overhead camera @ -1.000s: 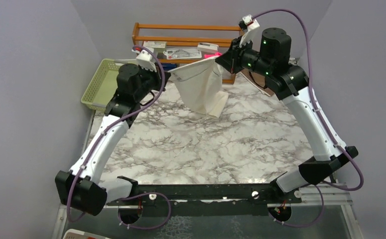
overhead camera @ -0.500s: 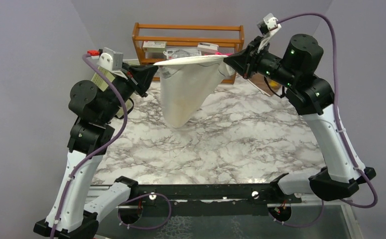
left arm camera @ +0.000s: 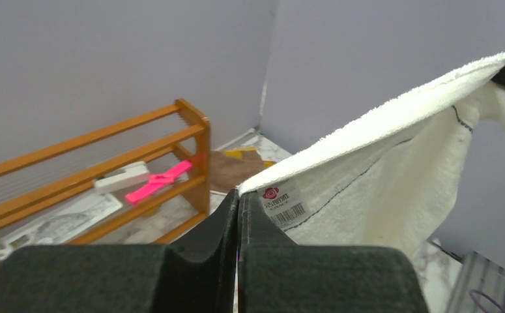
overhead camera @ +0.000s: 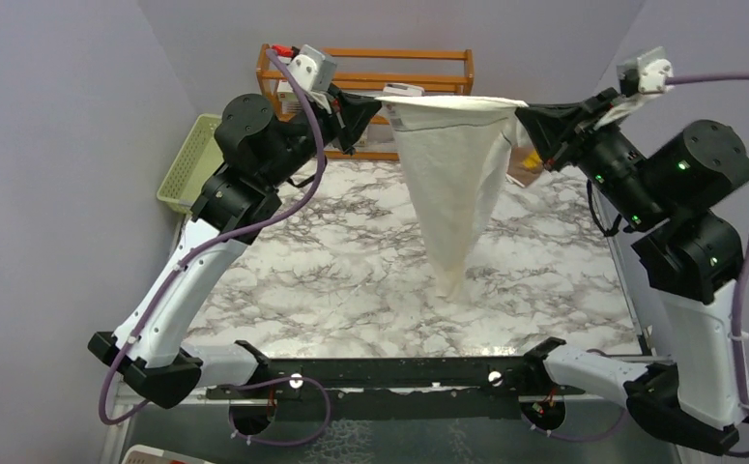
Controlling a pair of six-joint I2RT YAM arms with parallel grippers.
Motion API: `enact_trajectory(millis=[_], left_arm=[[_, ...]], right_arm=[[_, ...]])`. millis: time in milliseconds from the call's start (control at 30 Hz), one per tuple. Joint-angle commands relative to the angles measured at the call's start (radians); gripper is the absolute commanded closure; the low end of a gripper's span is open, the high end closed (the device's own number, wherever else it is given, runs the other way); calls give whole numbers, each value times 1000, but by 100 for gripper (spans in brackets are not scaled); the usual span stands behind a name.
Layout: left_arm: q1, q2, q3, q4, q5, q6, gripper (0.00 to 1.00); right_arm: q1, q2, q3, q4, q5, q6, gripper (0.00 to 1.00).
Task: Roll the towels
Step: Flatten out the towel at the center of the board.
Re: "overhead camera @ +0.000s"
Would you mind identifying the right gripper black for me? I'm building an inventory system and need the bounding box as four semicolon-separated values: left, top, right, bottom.
518;84;663;224

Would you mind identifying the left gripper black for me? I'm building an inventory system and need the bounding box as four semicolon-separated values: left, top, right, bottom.
260;79;379;188

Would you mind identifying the white towel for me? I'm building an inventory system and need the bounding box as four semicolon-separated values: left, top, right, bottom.
380;95;532;300

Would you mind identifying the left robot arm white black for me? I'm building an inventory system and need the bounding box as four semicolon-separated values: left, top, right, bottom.
88;87;381;409

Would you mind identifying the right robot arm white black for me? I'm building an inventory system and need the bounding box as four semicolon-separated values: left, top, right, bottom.
515;89;749;455

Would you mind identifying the white device on shelf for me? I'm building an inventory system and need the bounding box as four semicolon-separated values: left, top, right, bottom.
382;82;425;97

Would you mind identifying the brown yellow cloth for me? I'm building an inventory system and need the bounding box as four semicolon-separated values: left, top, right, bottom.
506;147;544;188

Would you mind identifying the white box red label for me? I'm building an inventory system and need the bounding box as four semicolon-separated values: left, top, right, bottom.
276;82;301;115

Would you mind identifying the wooden shelf rack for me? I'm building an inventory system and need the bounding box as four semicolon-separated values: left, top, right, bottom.
255;43;475;161

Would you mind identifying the green plastic basket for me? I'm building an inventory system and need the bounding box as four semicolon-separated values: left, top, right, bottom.
157;114;223;216

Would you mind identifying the white red object bottom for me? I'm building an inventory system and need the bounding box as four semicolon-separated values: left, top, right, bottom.
121;445;212;464

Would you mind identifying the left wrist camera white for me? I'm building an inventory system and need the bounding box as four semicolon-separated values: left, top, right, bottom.
271;44;337;93

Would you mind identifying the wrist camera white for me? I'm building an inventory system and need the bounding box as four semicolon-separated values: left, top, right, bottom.
271;44;337;93
593;46;674;130

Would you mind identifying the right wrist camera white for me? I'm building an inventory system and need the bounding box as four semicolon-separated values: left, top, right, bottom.
593;46;674;130

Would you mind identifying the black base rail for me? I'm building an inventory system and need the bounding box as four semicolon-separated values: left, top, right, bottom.
206;356;577;421

